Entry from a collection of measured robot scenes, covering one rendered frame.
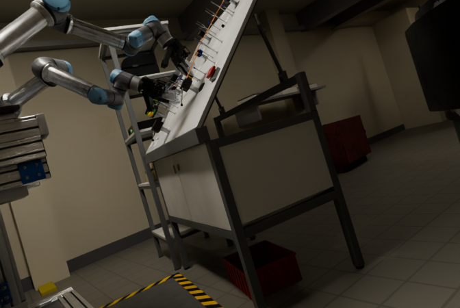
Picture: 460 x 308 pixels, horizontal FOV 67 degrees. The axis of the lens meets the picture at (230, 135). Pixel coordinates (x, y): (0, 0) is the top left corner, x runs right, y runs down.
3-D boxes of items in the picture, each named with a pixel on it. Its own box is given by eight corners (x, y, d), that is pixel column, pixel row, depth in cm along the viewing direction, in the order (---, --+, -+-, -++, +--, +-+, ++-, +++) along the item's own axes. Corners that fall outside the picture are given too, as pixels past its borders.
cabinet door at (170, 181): (192, 221, 199) (172, 155, 200) (168, 215, 248) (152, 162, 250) (195, 220, 200) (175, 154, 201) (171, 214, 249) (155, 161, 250)
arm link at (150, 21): (139, 27, 179) (151, 20, 184) (153, 44, 180) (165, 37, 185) (144, 18, 173) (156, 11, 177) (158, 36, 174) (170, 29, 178)
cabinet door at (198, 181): (229, 231, 149) (202, 143, 150) (191, 222, 198) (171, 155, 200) (235, 229, 150) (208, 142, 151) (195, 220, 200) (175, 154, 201)
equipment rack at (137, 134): (174, 271, 252) (103, 28, 257) (157, 257, 307) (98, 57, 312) (235, 244, 274) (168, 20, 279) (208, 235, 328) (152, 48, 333)
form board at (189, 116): (147, 155, 253) (145, 154, 252) (201, 42, 284) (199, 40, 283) (200, 129, 146) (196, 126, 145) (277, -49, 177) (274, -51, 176)
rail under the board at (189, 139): (198, 143, 145) (194, 128, 145) (146, 163, 252) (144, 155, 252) (211, 139, 147) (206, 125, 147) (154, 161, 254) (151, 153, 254)
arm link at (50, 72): (22, 50, 169) (105, 87, 157) (40, 53, 179) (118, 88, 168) (16, 72, 170) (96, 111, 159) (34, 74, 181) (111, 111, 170)
